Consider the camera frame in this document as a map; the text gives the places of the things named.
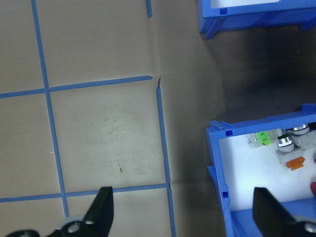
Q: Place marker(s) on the blue plastic bin with capacitors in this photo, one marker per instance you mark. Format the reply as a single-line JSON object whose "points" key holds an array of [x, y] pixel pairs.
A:
{"points": [[247, 18]]}

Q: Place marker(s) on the red mushroom button blue body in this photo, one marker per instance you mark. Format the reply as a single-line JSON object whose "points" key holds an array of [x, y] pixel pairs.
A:
{"points": [[313, 189]]}

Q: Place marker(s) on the silver push button green cap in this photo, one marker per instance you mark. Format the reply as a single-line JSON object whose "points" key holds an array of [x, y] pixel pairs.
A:
{"points": [[285, 143]]}

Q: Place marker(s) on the silver push button white body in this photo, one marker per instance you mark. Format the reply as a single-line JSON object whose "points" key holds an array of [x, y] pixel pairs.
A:
{"points": [[304, 140]]}

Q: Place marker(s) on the white foam bin liner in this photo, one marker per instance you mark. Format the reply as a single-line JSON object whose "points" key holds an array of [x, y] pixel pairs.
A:
{"points": [[247, 172]]}

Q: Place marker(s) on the white contact block orange clip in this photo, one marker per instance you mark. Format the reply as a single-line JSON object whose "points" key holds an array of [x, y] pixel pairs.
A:
{"points": [[295, 163]]}

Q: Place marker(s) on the blue plastic bin with buttons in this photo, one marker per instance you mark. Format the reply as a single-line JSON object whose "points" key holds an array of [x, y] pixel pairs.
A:
{"points": [[219, 172]]}

